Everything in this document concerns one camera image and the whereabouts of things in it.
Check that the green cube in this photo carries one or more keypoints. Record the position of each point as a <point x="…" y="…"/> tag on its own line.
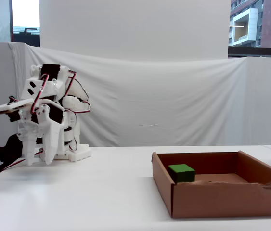
<point x="182" y="172"/>

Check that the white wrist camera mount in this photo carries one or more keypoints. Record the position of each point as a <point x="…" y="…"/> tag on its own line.
<point x="7" y="107"/>

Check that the black chair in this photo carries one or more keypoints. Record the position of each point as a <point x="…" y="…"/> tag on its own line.
<point x="7" y="149"/>

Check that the white upright panel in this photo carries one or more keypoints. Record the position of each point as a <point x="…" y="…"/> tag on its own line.
<point x="135" y="26"/>

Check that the building outside window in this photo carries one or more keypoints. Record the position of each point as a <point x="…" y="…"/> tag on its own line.
<point x="265" y="24"/>

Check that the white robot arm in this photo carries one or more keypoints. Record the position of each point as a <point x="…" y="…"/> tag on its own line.
<point x="77" y="134"/>

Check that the brown cardboard box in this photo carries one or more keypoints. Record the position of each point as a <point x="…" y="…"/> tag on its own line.
<point x="222" y="202"/>

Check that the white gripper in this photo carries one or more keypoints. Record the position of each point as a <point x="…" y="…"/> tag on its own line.
<point x="44" y="120"/>

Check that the white cloth backdrop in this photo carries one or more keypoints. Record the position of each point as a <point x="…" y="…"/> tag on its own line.
<point x="161" y="101"/>

